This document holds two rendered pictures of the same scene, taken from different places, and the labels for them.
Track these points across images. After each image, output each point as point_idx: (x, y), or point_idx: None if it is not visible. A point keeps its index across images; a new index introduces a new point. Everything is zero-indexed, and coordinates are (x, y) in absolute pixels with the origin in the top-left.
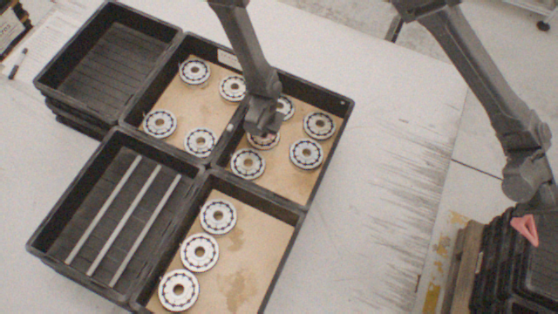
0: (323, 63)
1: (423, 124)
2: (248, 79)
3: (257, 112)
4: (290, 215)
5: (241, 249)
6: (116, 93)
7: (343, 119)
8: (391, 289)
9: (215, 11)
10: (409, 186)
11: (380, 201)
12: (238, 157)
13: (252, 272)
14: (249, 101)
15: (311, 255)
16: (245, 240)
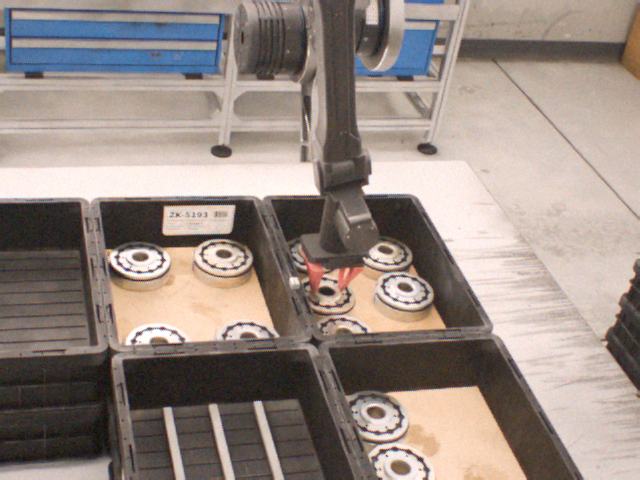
0: None
1: (471, 234)
2: (336, 148)
3: (360, 204)
4: (474, 352)
5: (442, 447)
6: (27, 348)
7: (424, 218)
8: (627, 426)
9: (328, 1)
10: (527, 306)
11: (513, 338)
12: (323, 334)
13: (484, 465)
14: (333, 199)
15: None
16: (433, 433)
